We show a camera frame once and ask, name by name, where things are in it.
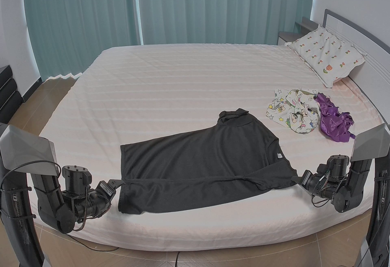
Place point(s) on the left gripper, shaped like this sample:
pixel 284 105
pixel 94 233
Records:
pixel 105 191

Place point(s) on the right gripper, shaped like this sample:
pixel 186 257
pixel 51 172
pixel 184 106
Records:
pixel 309 182

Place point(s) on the black T-shirt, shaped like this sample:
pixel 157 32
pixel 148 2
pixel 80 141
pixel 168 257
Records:
pixel 198 162

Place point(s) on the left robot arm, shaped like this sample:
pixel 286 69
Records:
pixel 27 147

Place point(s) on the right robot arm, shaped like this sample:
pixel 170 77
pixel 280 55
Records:
pixel 371 144

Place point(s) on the purple satin garment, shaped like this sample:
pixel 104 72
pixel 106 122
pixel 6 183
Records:
pixel 332 122

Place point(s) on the white printed garment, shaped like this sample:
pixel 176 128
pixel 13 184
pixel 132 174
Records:
pixel 292 113

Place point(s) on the bed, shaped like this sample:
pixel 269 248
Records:
pixel 182 77

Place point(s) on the white printed pillow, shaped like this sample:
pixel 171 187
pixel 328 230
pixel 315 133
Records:
pixel 326 52

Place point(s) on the black chest of drawers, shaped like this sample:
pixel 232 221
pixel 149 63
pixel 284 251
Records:
pixel 9 92

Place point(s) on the grey topped bedside table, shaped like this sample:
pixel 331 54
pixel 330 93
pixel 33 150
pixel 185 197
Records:
pixel 288 37

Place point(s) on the blue-green curtain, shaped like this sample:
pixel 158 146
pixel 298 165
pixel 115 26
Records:
pixel 219 1
pixel 82 1

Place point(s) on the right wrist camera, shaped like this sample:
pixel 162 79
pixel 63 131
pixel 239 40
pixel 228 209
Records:
pixel 322 168

